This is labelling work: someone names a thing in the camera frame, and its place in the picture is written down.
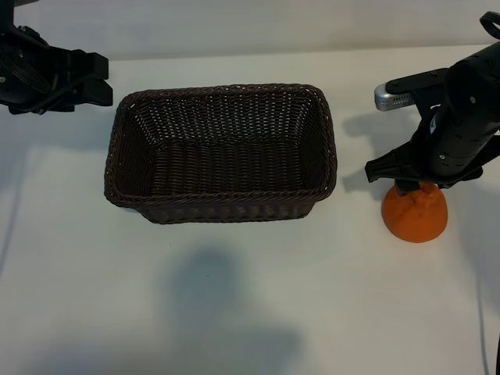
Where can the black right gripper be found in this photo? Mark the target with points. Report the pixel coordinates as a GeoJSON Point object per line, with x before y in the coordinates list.
{"type": "Point", "coordinates": [421, 156]}

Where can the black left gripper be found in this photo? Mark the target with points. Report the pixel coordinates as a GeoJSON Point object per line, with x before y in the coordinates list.
{"type": "Point", "coordinates": [31, 74]}

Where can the orange fruit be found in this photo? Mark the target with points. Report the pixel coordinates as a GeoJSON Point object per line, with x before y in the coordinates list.
{"type": "Point", "coordinates": [414, 222]}

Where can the dark brown woven basket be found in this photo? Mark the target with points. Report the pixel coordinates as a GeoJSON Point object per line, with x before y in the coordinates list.
{"type": "Point", "coordinates": [218, 156]}

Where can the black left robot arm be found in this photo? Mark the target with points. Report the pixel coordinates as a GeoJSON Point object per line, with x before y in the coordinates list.
{"type": "Point", "coordinates": [6, 13]}

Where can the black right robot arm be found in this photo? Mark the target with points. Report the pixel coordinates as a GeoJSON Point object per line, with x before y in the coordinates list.
{"type": "Point", "coordinates": [465, 117]}

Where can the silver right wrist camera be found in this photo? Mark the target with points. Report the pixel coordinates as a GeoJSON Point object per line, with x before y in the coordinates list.
{"type": "Point", "coordinates": [390, 101]}

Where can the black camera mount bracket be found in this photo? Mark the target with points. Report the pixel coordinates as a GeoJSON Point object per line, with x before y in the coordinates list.
{"type": "Point", "coordinates": [418, 82]}

